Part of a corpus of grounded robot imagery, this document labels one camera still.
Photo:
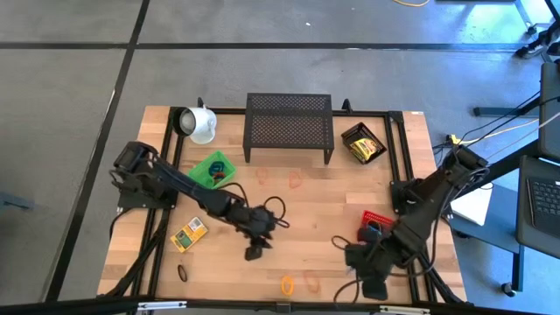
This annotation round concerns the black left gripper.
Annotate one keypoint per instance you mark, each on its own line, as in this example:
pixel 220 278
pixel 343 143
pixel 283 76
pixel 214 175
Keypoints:
pixel 256 223

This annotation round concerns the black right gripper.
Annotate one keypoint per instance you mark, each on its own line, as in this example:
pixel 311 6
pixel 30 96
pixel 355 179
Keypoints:
pixel 376 260

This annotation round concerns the red plastic basket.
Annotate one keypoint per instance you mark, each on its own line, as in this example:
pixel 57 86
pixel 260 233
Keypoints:
pixel 378 216

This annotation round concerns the red rubber band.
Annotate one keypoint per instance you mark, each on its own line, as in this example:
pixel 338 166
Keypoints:
pixel 219 176

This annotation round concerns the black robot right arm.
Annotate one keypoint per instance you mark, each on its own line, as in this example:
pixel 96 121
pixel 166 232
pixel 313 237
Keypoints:
pixel 429 201

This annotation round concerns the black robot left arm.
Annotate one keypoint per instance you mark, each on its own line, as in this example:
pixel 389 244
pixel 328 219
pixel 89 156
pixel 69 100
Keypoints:
pixel 175 184

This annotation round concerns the black desk beam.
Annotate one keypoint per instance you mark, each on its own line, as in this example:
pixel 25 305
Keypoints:
pixel 512 163

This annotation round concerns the black desk foot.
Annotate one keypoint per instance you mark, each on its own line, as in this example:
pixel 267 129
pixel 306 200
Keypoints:
pixel 503 111

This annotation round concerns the yellow rubber band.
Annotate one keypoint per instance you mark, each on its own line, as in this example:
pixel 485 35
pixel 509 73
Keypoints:
pixel 282 285

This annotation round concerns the yellow green card box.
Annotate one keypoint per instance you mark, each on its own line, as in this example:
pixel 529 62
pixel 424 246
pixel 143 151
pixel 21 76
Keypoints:
pixel 188 236

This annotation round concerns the green plastic basket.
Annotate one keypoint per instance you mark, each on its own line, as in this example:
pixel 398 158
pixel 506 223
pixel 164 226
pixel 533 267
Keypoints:
pixel 199 175

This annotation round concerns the black rubber band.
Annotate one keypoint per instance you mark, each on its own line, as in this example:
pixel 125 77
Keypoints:
pixel 181 265

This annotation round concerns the black perforated metal riser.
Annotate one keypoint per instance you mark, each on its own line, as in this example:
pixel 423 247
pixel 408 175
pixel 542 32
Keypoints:
pixel 289 131

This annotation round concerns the white box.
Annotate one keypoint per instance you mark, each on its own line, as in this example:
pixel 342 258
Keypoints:
pixel 472 207

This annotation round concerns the white mug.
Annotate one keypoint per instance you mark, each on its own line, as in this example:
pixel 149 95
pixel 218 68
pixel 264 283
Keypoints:
pixel 201 124

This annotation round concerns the blue-grey side table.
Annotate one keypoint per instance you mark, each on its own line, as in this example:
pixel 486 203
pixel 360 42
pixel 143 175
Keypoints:
pixel 499 232

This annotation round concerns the black plastic basket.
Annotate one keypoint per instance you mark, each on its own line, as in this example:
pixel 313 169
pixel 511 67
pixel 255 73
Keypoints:
pixel 353 133

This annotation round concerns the black caster wheel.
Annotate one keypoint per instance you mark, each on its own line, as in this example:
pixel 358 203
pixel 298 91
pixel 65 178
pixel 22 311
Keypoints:
pixel 507 289

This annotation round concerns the dark grey laptop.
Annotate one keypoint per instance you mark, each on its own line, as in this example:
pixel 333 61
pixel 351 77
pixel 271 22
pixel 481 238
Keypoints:
pixel 542 201

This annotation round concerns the black rig crossbar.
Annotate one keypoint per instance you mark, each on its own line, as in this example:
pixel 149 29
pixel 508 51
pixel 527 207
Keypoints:
pixel 65 307

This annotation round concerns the dark grey flat panel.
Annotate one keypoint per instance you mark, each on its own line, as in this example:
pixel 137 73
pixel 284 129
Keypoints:
pixel 550 114

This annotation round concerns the blue-grey floor object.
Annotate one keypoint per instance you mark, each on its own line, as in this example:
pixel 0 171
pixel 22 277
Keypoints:
pixel 15 201

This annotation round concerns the silver frame bracket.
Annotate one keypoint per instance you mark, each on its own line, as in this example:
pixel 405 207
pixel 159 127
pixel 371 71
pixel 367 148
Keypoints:
pixel 162 305
pixel 404 310

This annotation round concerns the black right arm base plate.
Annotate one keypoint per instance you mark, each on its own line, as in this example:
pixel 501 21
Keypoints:
pixel 437 210

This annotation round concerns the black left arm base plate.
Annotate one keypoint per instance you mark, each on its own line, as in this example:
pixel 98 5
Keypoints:
pixel 131 201

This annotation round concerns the black frame knob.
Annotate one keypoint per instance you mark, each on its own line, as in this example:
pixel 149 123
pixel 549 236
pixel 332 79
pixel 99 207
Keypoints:
pixel 200 103
pixel 347 105

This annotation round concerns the grey metal floor rail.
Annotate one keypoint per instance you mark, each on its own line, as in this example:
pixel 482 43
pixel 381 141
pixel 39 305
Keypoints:
pixel 525 13

